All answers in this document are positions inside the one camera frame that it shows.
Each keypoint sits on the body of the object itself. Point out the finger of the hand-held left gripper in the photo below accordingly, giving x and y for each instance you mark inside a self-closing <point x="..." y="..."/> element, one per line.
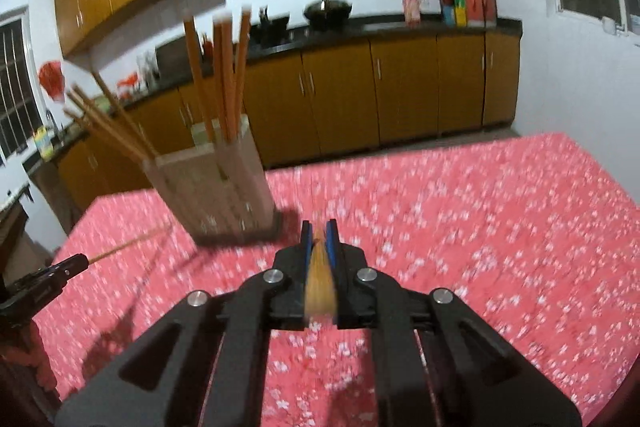
<point x="50" y="279"/>

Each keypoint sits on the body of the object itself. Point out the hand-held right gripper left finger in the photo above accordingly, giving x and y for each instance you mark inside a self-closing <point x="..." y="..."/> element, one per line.
<point x="305" y="287"/>

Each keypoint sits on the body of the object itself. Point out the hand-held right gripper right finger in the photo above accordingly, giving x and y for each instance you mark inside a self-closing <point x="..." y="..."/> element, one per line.
<point x="334" y="257"/>

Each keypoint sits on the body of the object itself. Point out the wooden chopstick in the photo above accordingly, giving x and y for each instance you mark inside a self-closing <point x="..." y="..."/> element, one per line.
<point x="125" y="245"/>
<point x="95" y="130"/>
<point x="320" y="287"/>
<point x="122" y="113"/>
<point x="105" y="122"/>

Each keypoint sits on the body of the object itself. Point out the beige perforated utensil holder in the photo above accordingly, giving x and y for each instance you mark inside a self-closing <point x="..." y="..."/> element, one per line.
<point x="210" y="187"/>

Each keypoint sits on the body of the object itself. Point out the person's left hand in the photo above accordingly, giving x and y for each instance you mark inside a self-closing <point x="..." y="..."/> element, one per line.
<point x="30" y="352"/>

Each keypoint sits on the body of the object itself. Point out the red floral tablecloth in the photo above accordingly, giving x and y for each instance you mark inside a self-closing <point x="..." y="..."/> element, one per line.
<point x="450" y="207"/>

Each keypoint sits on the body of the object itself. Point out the yellow detergent bottle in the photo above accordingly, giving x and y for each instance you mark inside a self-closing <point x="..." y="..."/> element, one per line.
<point x="45" y="144"/>

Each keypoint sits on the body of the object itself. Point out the metal faucet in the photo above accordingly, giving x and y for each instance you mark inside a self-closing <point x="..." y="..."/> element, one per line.
<point x="51" y="119"/>

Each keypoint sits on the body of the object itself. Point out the yellow lower kitchen cabinets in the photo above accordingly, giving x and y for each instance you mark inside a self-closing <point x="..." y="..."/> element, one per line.
<point x="340" y="97"/>

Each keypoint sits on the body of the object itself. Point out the hanging red plastic bag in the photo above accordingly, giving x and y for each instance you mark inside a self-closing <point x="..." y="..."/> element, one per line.
<point x="52" y="79"/>

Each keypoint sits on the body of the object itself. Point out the barred window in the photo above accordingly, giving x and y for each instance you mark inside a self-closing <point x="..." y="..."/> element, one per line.
<point x="17" y="82"/>

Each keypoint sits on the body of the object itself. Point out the small red plastic bag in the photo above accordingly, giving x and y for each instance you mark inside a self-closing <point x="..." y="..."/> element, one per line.
<point x="129" y="84"/>

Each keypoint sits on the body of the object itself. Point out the orange chopstick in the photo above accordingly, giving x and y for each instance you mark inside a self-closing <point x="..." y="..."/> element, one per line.
<point x="195" y="67"/>

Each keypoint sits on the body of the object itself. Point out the wok with metal lid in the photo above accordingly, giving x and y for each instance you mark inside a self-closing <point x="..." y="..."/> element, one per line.
<point x="327" y="11"/>

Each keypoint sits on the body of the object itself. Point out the dark cutting board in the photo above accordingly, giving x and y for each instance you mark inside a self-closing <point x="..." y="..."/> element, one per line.
<point x="172" y="59"/>

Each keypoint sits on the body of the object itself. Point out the pink packet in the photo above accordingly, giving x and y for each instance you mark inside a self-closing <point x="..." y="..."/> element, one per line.
<point x="412" y="7"/>

